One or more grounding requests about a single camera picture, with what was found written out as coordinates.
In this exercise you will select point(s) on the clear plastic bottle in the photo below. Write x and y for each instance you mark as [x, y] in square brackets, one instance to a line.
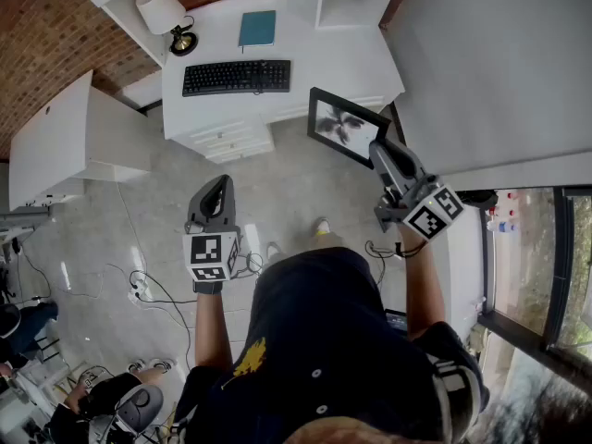
[501, 226]

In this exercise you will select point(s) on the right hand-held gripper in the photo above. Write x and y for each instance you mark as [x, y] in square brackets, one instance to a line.
[430, 211]

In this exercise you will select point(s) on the black keyboard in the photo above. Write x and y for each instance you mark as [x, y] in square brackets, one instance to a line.
[236, 77]

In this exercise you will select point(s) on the black picture frame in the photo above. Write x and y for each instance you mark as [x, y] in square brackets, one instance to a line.
[342, 125]

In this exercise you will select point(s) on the teal notebook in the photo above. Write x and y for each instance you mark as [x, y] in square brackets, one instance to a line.
[257, 28]

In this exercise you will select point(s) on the person's black shirt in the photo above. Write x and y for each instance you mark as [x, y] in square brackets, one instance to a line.
[324, 340]

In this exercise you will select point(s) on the person's right shoe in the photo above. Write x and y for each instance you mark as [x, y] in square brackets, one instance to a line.
[322, 225]

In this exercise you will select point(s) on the white desk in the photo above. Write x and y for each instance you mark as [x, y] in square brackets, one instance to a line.
[324, 63]

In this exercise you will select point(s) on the white power strip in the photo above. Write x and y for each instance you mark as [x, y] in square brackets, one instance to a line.
[139, 294]

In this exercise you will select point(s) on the white drawer unit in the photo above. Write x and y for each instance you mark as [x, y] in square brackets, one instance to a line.
[231, 139]

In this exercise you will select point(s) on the person's left shoe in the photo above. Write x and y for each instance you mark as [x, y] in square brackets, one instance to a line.
[274, 250]

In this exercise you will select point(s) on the black framed window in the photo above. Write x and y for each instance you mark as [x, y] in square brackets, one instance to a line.
[559, 271]

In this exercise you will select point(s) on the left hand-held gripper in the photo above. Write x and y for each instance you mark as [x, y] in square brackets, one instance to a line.
[210, 252]

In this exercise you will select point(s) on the grey metal table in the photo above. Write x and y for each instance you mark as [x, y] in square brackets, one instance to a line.
[23, 218]

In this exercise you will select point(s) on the white table lamp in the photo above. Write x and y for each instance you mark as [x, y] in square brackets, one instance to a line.
[159, 9]

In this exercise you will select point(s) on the white side cabinet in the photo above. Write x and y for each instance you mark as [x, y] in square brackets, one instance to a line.
[55, 146]

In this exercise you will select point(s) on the person's left forearm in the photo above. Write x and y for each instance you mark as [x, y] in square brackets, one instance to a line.
[213, 331]

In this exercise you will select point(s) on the person's right forearm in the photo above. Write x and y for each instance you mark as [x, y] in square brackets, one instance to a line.
[423, 289]

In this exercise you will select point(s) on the dark screen device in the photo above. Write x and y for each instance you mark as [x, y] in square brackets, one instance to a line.
[397, 322]

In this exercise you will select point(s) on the person's shoe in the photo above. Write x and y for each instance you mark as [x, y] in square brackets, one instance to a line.
[274, 250]
[322, 225]

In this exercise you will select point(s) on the grey hand-held device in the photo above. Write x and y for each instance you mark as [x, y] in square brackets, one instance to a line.
[143, 403]

